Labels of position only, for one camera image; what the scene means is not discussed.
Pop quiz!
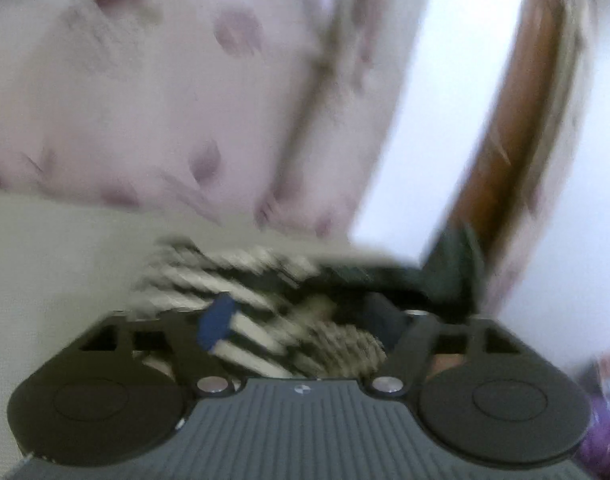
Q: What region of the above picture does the black white striped knit cardigan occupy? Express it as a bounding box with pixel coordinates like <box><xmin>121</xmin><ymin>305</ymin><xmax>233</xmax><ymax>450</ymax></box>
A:
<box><xmin>130</xmin><ymin>238</ymin><xmax>386</xmax><ymax>378</ymax></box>

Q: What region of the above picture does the purple cloth item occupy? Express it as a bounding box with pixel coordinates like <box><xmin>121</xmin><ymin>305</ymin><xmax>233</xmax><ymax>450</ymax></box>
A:
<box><xmin>572</xmin><ymin>353</ymin><xmax>610</xmax><ymax>480</ymax></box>

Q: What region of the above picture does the brown wooden door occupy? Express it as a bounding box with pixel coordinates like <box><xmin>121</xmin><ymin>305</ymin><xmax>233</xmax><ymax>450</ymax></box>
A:
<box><xmin>448</xmin><ymin>0</ymin><xmax>564</xmax><ymax>256</ymax></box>

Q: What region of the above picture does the pink leaf print curtain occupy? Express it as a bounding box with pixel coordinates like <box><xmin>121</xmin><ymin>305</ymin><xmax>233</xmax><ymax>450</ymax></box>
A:
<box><xmin>0</xmin><ymin>0</ymin><xmax>427</xmax><ymax>237</ymax></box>

